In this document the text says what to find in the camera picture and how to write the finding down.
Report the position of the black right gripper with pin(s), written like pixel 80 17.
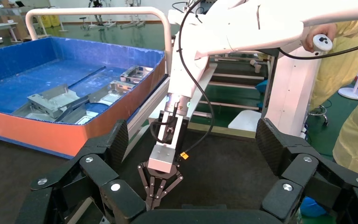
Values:
pixel 183 136

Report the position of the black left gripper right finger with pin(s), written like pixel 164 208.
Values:
pixel 299 170

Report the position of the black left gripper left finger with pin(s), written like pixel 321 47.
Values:
pixel 98 170

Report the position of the white handheld controller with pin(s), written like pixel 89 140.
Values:
pixel 322 43

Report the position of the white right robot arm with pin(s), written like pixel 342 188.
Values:
pixel 244 28

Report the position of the person's bare hand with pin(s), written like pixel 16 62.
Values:
pixel 319 29

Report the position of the blue shoe cover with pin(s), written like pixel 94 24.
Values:
pixel 311 207

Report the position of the person in yellow gown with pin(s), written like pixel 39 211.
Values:
pixel 355 139

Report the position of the white robot torso column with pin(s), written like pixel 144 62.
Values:
pixel 290 92

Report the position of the white standing fan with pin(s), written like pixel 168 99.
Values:
pixel 353 93

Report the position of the white pipe end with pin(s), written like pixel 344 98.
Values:
pixel 255 66

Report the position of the white rod rack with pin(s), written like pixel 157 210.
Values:
pixel 234 76

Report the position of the blue box with orange side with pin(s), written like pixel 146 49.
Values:
pixel 18 77

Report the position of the background robot stand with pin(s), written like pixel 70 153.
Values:
pixel 103 25
pixel 132 24

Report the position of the yellow bin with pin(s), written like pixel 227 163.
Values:
pixel 55 20
pixel 45 21

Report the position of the stacked brown cardboard boxes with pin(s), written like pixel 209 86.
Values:
pixel 20 29

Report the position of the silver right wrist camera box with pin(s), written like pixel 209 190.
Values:
pixel 163 157

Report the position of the grey stamped metal bracket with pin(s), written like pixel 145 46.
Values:
pixel 135 74
pixel 84 117
pixel 54 102
pixel 111 94
pixel 30 115

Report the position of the white bent tube frame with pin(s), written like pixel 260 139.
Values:
pixel 105 11

